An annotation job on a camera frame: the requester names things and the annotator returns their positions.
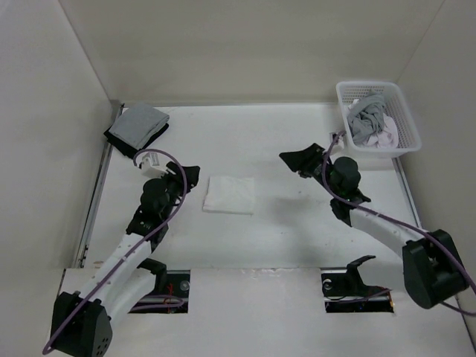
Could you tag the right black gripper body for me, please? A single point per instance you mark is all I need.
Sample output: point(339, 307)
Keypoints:
point(314, 167)

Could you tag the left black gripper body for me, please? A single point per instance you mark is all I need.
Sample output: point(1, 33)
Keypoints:
point(175, 184)

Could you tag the white tank top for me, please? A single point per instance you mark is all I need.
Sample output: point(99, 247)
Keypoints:
point(230, 195)

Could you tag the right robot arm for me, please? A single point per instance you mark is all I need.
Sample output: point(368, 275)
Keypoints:
point(430, 269)

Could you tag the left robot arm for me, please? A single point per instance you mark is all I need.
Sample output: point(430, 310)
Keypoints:
point(83, 321)

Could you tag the folded black tank top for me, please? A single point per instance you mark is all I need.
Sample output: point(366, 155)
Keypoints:
point(126, 149)

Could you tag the folded grey tank top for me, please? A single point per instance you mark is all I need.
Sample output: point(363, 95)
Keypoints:
point(138, 124)

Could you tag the grey tank top in basket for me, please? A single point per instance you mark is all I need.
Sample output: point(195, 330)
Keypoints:
point(366, 117)

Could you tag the pale pink tank top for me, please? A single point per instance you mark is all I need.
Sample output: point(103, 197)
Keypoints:
point(387, 139)

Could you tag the white plastic basket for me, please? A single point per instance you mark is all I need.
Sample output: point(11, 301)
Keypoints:
point(395, 107)

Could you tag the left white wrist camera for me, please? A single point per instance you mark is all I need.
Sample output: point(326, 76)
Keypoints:
point(150, 166)

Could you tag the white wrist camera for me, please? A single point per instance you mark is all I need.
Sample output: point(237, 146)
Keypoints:
point(150, 166)
point(337, 139)

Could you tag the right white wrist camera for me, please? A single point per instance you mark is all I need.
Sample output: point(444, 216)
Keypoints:
point(337, 139)

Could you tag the left aluminium rail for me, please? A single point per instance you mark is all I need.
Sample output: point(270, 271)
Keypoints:
point(82, 246)

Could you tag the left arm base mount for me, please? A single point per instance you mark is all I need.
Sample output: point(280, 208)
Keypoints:
point(171, 296)

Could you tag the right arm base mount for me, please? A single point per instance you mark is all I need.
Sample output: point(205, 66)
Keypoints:
point(344, 290)

